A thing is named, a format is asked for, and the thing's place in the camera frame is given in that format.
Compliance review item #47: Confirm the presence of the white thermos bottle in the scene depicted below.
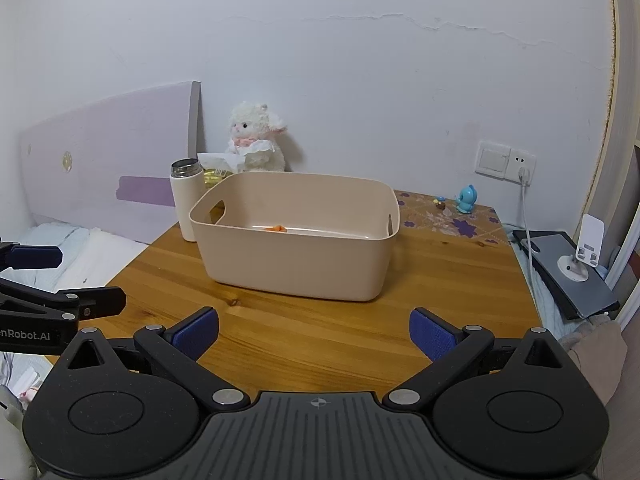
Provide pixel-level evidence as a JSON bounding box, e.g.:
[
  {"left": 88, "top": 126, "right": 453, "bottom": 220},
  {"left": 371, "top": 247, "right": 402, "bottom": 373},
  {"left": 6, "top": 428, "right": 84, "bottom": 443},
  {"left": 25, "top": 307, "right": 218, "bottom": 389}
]
[{"left": 170, "top": 158, "right": 205, "bottom": 242}]

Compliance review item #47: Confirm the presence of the yellow tissue pack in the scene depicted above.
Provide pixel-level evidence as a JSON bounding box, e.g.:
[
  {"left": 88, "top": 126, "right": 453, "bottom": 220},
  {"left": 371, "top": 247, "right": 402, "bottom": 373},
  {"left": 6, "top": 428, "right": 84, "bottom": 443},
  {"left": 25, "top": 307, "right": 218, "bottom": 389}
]
[{"left": 201, "top": 167, "right": 234, "bottom": 191}]

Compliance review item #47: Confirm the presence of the floral table mat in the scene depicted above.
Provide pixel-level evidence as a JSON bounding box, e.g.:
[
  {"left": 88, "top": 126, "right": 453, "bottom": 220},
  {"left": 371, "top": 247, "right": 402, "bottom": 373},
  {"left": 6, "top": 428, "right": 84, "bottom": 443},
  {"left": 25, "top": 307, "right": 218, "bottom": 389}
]
[{"left": 394, "top": 189, "right": 509, "bottom": 249}]

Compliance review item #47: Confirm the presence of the white plush sheep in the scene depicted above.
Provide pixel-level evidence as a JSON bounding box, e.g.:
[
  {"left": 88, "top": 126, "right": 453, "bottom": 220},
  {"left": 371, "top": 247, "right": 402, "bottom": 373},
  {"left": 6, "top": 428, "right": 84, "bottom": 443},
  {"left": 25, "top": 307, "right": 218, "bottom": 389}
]
[{"left": 224, "top": 101, "right": 290, "bottom": 173}]

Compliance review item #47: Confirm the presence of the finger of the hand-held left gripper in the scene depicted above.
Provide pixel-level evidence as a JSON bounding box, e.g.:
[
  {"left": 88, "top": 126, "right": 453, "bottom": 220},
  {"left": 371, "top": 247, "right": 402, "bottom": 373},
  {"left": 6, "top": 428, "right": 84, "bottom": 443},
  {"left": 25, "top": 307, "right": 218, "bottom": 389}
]
[
  {"left": 0, "top": 279, "right": 127, "bottom": 322},
  {"left": 0, "top": 242, "right": 64, "bottom": 271}
]

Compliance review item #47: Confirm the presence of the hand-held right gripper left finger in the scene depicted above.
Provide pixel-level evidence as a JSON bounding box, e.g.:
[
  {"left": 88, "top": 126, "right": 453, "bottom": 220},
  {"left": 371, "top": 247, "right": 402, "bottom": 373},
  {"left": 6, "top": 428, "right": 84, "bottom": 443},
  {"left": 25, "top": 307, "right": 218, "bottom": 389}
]
[{"left": 59, "top": 306, "right": 251, "bottom": 407}]

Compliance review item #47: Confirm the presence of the beige cloth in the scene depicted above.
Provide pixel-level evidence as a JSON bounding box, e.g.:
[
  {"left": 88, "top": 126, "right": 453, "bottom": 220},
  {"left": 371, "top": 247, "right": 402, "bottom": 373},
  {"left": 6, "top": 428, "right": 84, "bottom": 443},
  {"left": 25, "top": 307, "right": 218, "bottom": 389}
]
[{"left": 559, "top": 320, "right": 629, "bottom": 408}]

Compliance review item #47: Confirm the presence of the white wall switch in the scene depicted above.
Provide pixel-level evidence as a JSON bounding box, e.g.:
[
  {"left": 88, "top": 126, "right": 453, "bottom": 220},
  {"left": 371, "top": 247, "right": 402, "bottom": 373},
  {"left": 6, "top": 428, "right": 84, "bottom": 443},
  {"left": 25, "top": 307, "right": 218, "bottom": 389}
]
[{"left": 474, "top": 141, "right": 512, "bottom": 177}]

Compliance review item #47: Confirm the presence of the pale blue blanket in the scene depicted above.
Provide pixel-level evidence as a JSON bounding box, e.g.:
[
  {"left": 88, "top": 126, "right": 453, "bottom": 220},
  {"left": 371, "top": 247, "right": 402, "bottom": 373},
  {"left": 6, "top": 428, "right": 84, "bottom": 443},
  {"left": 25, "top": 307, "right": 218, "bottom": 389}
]
[{"left": 515, "top": 247, "right": 608, "bottom": 333}]

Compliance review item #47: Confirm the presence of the beige plastic basket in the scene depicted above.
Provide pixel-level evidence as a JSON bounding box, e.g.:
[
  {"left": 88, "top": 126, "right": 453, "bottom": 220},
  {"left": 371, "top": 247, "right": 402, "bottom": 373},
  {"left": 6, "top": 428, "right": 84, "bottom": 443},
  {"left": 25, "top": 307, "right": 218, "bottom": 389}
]
[{"left": 188, "top": 172, "right": 402, "bottom": 303}]

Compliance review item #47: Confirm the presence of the white phone stand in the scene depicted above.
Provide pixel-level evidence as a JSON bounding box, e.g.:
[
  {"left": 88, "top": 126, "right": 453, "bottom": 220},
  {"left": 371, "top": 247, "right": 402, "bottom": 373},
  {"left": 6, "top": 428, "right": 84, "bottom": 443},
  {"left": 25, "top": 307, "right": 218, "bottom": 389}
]
[{"left": 557, "top": 214, "right": 606, "bottom": 282}]

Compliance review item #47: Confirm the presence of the grey tablet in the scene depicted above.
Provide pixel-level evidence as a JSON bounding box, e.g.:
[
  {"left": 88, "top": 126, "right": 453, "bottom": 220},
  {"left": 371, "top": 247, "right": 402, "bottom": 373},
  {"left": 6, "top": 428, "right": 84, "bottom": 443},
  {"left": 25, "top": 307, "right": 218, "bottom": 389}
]
[{"left": 512, "top": 230, "right": 622, "bottom": 322}]

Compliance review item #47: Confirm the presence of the blue toy figure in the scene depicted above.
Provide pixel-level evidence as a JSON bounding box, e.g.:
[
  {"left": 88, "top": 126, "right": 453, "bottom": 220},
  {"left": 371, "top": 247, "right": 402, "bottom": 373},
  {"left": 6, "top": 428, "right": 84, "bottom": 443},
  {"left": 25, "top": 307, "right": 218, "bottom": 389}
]
[{"left": 454, "top": 185, "right": 477, "bottom": 215}]

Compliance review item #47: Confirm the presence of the white tissue paper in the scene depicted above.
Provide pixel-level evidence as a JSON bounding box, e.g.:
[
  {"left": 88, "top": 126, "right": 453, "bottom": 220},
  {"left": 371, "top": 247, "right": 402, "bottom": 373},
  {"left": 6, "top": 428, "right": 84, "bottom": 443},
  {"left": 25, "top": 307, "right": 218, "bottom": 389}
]
[{"left": 196, "top": 140, "right": 279, "bottom": 175}]

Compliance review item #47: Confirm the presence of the lilac bed headboard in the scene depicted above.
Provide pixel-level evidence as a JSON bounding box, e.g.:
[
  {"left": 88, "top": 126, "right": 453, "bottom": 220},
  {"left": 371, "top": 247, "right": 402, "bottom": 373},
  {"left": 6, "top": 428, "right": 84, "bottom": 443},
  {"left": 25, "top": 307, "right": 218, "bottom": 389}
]
[{"left": 19, "top": 80, "right": 203, "bottom": 245}]

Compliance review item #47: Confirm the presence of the wooden door frame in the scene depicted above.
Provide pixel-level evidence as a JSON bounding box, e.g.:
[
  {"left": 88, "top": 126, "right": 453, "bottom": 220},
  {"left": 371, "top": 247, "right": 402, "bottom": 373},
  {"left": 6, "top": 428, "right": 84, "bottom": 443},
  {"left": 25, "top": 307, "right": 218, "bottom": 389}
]
[{"left": 582, "top": 0, "right": 640, "bottom": 266}]

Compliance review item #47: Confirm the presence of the white wall socket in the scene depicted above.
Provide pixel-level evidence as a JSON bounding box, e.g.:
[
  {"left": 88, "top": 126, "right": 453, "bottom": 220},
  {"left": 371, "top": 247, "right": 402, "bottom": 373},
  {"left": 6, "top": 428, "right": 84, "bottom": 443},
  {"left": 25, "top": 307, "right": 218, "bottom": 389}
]
[{"left": 507, "top": 150, "right": 537, "bottom": 184}]

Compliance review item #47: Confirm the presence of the white plug and cable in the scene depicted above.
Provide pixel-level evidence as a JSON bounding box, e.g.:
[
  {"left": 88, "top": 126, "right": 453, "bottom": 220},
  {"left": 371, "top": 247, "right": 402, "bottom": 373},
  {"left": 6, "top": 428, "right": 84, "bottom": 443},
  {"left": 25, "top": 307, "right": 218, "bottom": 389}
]
[{"left": 500, "top": 167, "right": 532, "bottom": 233}]

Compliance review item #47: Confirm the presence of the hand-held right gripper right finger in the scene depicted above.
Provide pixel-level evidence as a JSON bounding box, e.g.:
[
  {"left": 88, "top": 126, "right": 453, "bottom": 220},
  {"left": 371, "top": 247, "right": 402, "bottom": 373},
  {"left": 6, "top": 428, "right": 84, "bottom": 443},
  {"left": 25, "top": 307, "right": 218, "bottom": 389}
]
[{"left": 383, "top": 308, "right": 572, "bottom": 407}]

